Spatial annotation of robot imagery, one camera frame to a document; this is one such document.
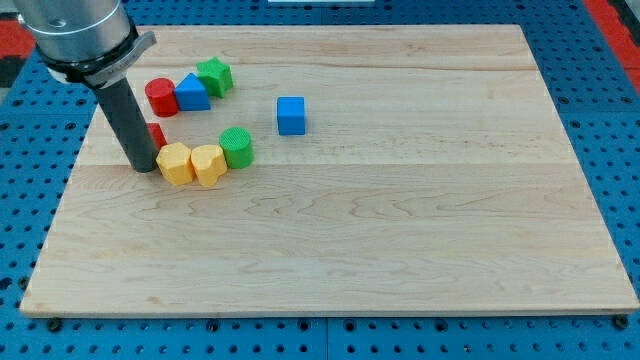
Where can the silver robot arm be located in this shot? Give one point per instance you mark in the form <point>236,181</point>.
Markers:
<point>93,42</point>

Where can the wooden board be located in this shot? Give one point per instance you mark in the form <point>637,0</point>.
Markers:
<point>435,178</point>

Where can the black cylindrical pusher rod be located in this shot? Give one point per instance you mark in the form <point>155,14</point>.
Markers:
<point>125,118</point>

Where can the red star block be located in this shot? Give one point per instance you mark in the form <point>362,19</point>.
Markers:
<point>157,134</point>

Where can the green star block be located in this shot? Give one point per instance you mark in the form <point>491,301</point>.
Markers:
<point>216,77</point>

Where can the green cylinder block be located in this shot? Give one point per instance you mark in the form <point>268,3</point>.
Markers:
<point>237,147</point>

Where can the blue cube block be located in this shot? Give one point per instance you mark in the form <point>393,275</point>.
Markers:
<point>291,115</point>

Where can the yellow hexagon block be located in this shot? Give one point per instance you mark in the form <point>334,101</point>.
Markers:
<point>174,162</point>

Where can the red cylinder block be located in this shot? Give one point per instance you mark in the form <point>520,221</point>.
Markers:
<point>160,93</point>

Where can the yellow heart block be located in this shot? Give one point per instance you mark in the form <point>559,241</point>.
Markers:
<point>209,164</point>

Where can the blue triangle block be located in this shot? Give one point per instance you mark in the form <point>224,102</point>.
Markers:
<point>191,94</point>

